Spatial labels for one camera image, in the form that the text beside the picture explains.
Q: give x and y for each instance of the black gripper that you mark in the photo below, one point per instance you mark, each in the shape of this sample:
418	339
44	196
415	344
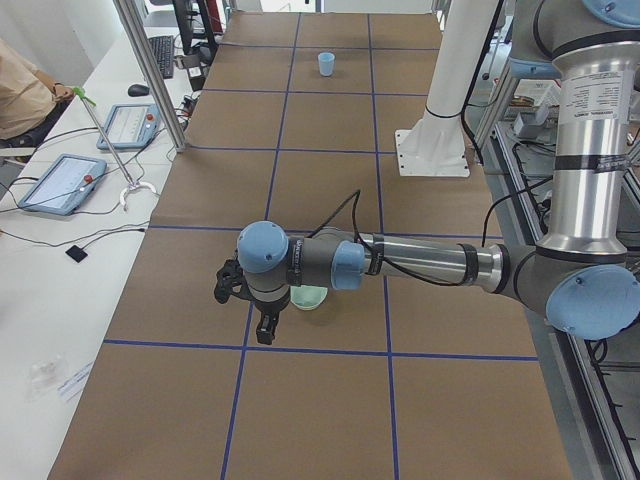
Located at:
268	310

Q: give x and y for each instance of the light green bowl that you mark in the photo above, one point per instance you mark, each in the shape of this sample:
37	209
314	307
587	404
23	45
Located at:
307	298

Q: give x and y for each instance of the light blue cup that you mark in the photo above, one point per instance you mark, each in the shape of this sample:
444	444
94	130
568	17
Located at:
326	63

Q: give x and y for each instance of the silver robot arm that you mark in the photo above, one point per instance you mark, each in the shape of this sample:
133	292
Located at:
575	276

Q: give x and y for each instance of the reacher grabber stick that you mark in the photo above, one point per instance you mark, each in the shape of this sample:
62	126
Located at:
104	143

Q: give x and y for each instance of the small black square pad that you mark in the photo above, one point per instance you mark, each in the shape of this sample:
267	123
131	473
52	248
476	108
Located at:
76	253

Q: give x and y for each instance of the upper blue teach pendant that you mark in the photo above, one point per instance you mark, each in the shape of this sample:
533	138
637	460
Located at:
132	126

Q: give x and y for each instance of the blue teach pendant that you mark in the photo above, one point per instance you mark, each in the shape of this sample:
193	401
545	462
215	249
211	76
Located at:
132	126
64	186

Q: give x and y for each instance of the clear plastic bag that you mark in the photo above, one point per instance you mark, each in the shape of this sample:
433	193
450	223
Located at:
45	375

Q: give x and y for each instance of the lower blue teach pendant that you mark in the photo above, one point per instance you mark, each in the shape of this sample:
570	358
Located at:
64	186

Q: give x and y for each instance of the black computer mouse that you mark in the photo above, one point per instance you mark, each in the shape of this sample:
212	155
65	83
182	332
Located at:
138	90

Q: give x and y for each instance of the black keyboard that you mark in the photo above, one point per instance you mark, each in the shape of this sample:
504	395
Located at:
162	48

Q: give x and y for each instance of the seated person in beige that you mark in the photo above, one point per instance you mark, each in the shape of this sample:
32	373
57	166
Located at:
31	100

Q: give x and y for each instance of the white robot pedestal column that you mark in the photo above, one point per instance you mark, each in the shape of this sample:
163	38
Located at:
435	146

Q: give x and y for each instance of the aluminium frame post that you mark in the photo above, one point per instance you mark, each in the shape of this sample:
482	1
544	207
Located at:
136	34

